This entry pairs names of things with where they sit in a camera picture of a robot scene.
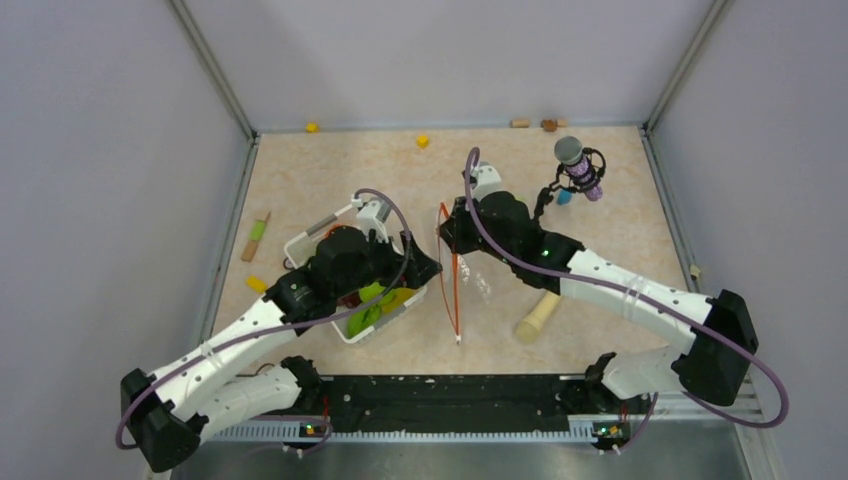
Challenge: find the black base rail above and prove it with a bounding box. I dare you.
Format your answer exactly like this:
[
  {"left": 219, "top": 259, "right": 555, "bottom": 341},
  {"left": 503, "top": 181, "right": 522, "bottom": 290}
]
[{"left": 300, "top": 374, "right": 621, "bottom": 434}]

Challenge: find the green pepper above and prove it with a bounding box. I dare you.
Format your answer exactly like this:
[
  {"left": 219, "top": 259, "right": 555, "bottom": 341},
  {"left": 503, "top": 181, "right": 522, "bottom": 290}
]
[{"left": 347, "top": 305, "right": 383, "bottom": 339}]

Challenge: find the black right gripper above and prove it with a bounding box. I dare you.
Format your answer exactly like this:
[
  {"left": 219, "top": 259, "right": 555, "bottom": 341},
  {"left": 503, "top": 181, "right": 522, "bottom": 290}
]
[{"left": 437, "top": 194, "right": 517, "bottom": 266}]

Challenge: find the microphone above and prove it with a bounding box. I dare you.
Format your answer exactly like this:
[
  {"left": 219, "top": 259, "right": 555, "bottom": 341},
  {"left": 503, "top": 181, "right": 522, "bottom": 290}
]
[{"left": 533, "top": 136, "right": 607, "bottom": 222}]

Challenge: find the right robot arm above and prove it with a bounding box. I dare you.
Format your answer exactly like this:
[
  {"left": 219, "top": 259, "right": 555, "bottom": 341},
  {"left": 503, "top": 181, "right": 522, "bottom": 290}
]
[{"left": 438, "top": 191, "right": 759, "bottom": 412}]

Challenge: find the green apple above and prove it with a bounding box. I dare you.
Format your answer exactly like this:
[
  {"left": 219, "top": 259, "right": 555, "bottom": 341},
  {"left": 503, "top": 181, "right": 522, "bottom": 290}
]
[{"left": 359, "top": 282, "right": 394, "bottom": 306}]

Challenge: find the green and wood stick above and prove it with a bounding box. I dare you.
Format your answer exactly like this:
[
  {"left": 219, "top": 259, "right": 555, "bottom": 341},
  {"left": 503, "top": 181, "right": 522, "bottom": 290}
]
[{"left": 240, "top": 210, "right": 272, "bottom": 262}]

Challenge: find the clear zip bag orange zipper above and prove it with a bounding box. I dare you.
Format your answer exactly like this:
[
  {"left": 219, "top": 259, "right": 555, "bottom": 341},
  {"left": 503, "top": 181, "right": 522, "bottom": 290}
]
[{"left": 435, "top": 202, "right": 492, "bottom": 345}]

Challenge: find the yellow block left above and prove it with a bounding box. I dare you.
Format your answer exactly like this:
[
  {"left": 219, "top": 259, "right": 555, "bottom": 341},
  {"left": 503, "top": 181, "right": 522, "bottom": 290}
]
[{"left": 245, "top": 275, "right": 268, "bottom": 294}]

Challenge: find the blue toy block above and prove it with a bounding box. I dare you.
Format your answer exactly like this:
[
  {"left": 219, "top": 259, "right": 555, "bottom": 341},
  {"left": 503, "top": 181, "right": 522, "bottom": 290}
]
[{"left": 556, "top": 190, "right": 572, "bottom": 205}]

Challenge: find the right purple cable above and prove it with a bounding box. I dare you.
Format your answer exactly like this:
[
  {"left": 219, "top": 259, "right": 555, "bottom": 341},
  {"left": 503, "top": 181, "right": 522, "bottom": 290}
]
[{"left": 462, "top": 146, "right": 791, "bottom": 431}]

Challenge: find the yellow fruit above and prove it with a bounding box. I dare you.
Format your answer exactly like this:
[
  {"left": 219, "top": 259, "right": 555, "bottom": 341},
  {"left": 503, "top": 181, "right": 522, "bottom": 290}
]
[{"left": 380, "top": 288, "right": 416, "bottom": 315}]

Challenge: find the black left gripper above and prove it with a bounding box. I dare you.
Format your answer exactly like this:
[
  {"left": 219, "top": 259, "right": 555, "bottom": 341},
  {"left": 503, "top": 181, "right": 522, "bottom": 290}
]
[{"left": 334, "top": 227, "right": 442, "bottom": 298}]

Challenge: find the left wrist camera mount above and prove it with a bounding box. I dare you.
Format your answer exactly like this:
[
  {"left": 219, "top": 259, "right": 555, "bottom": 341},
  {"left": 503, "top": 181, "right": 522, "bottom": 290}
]
[{"left": 353, "top": 197, "right": 391, "bottom": 244}]

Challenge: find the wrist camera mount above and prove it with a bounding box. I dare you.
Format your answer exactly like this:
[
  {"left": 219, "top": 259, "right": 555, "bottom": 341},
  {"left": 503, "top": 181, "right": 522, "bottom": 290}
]
[
  {"left": 353, "top": 197, "right": 391, "bottom": 244},
  {"left": 470, "top": 161, "right": 502, "bottom": 201}
]

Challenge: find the white plastic basket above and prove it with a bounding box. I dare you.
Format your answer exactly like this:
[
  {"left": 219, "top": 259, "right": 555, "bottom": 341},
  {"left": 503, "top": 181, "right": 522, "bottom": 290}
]
[{"left": 283, "top": 201, "right": 428, "bottom": 346}]

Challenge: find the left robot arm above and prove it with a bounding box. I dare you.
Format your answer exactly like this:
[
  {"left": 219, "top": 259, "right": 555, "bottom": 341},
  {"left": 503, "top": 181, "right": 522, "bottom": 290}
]
[{"left": 115, "top": 226, "right": 442, "bottom": 473}]

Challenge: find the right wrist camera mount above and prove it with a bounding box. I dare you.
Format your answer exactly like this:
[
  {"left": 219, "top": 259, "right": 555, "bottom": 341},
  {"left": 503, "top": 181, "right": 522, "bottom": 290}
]
[{"left": 470, "top": 161, "right": 502, "bottom": 201}]

